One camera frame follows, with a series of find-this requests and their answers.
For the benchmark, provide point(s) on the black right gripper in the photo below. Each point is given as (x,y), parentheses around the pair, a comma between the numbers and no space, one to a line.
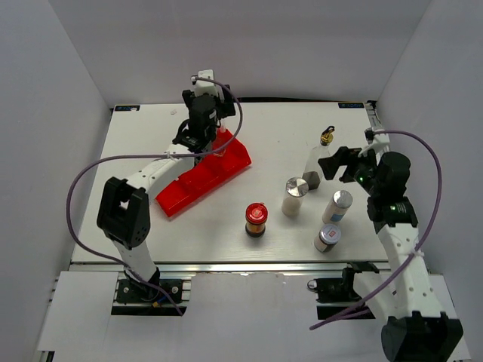
(330,164)

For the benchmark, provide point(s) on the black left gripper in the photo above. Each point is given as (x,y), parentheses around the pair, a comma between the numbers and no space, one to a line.
(224,109)

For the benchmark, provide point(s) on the dark liquid glass bottle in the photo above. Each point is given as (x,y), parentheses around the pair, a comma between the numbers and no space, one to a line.
(313,173)

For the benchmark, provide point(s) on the clear liquid glass bottle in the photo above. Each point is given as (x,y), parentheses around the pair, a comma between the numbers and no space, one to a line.
(222,136)

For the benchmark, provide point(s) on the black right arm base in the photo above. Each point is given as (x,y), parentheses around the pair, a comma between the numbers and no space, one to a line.
(332,290)

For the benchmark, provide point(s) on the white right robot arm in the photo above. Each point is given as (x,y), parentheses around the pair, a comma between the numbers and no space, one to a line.
(416,327)

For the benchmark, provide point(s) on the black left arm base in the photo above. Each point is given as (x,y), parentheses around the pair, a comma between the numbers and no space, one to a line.
(132,293)

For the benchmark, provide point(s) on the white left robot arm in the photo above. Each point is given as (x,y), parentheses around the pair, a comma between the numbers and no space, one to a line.
(124,214)

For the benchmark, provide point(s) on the silver lid white powder jar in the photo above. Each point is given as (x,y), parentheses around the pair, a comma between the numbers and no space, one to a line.
(296,189)

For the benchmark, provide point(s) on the silver lid blue label jar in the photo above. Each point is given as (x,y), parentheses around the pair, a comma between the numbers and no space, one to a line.
(337,207)

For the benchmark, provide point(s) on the blue table corner label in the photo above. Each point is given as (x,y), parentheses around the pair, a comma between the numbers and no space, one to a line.
(351,105)

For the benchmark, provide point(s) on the red plastic organizer tray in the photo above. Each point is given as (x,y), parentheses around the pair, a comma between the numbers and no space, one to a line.
(210,173)

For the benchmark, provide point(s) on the white lid brown spice jar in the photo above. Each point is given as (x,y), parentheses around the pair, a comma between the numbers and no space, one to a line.
(328,236)

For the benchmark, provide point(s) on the blue left table label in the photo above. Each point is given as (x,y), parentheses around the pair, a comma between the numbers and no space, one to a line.
(127,108)

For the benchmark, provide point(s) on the red lid dark sauce jar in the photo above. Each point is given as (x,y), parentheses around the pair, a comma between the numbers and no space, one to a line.
(256,216)

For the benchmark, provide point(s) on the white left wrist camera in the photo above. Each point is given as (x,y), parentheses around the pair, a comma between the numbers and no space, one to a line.
(202,84)

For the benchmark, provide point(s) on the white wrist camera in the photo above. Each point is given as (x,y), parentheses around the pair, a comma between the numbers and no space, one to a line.
(377,139)
(202,84)

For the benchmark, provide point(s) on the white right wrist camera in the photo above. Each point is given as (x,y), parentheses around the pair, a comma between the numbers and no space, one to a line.
(377,139)

